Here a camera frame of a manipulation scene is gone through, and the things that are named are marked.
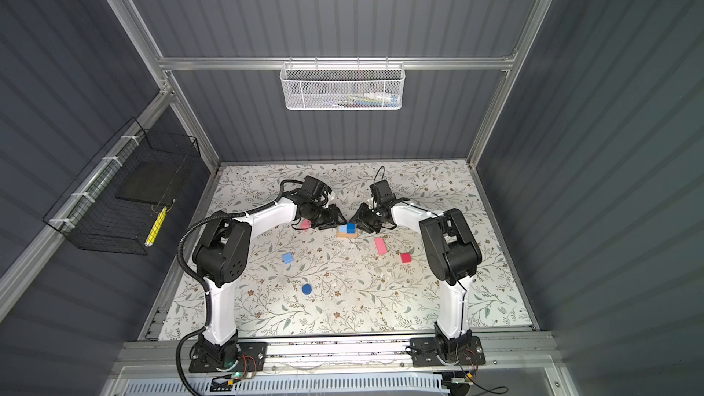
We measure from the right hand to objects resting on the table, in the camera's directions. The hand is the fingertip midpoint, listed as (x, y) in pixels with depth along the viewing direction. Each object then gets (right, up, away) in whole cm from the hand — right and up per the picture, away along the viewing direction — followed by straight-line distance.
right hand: (354, 223), depth 96 cm
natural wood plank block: (-3, -4, 0) cm, 5 cm away
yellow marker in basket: (-50, +1, -29) cm, 58 cm away
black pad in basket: (-56, +14, -22) cm, 62 cm away
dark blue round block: (-15, -19, -11) cm, 27 cm away
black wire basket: (-63, +9, -24) cm, 68 cm away
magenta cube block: (+18, -11, -5) cm, 21 cm away
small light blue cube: (-23, -11, -3) cm, 26 cm away
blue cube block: (-1, -1, 0) cm, 2 cm away
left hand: (-4, 0, -1) cm, 4 cm away
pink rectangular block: (+10, -8, -1) cm, 12 cm away
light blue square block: (-4, -2, -1) cm, 5 cm away
